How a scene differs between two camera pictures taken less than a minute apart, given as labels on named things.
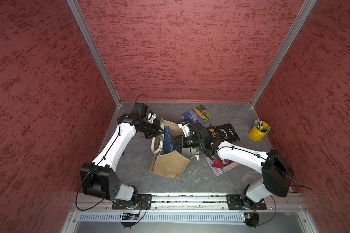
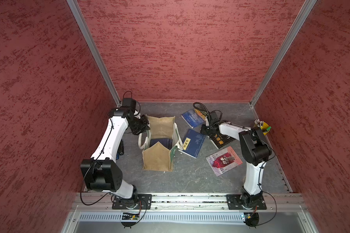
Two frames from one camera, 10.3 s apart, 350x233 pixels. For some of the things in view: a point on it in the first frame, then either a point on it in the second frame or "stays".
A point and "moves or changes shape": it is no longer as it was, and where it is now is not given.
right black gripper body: x=188 y=141 -> x=207 y=130
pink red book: x=219 y=166 stays
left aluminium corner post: x=76 y=10 stays
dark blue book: x=167 y=147 moves or changes shape
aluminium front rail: x=289 y=202 stays
